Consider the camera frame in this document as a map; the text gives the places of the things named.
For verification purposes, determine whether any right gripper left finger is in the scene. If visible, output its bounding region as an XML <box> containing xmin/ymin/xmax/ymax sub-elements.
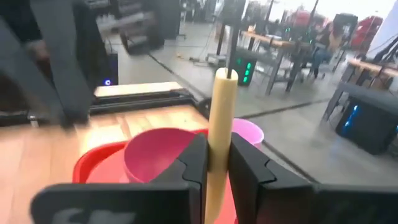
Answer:
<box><xmin>150</xmin><ymin>133</ymin><xmax>209</xmax><ymax>224</ymax></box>

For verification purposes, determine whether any lilac plastic mug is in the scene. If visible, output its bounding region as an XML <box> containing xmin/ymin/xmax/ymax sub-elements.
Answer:
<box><xmin>231</xmin><ymin>118</ymin><xmax>266</xmax><ymax>151</ymax></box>

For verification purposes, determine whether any wooden workbench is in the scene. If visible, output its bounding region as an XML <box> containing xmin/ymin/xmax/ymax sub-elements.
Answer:
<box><xmin>322</xmin><ymin>58</ymin><xmax>398</xmax><ymax>123</ymax></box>
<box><xmin>241</xmin><ymin>30</ymin><xmax>313</xmax><ymax>96</ymax></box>

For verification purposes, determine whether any computer tower with blue lights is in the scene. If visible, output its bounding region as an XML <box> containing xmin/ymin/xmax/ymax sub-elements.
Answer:
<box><xmin>335</xmin><ymin>95</ymin><xmax>398</xmax><ymax>156</ymax></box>

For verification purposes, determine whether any black equipment cart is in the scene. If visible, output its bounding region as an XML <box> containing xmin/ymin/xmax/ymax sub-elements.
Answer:
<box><xmin>119</xmin><ymin>11</ymin><xmax>166</xmax><ymax>56</ymax></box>

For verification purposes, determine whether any computer tower with blue ring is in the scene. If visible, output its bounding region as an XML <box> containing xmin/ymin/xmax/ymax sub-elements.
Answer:
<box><xmin>99</xmin><ymin>52</ymin><xmax>119</xmax><ymax>87</ymax></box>

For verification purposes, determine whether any pink plastic plate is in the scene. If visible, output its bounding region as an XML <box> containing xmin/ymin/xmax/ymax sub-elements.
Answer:
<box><xmin>85</xmin><ymin>148</ymin><xmax>238</xmax><ymax>224</ymax></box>

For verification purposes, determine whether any red plastic tray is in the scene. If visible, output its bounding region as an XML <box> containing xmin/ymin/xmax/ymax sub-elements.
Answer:
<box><xmin>72</xmin><ymin>128</ymin><xmax>210</xmax><ymax>184</ymax></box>

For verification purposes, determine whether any magenta plastic bowl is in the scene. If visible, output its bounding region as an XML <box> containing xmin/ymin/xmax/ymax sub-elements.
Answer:
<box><xmin>123</xmin><ymin>127</ymin><xmax>206</xmax><ymax>184</ymax></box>

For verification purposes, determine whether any knife with yellow handle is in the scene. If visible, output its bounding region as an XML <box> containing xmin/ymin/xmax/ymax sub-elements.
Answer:
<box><xmin>203</xmin><ymin>37</ymin><xmax>241</xmax><ymax>224</ymax></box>

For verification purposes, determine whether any person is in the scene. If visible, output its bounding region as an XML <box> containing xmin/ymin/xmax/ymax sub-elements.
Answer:
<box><xmin>309</xmin><ymin>21</ymin><xmax>343</xmax><ymax>79</ymax></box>

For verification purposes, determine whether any computer tower with green lights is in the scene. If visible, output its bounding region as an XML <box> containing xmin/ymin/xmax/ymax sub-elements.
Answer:
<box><xmin>232</xmin><ymin>50</ymin><xmax>258</xmax><ymax>87</ymax></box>

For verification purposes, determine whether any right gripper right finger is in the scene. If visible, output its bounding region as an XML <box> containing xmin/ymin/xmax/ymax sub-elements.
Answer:
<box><xmin>228</xmin><ymin>133</ymin><xmax>315</xmax><ymax>224</ymax></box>

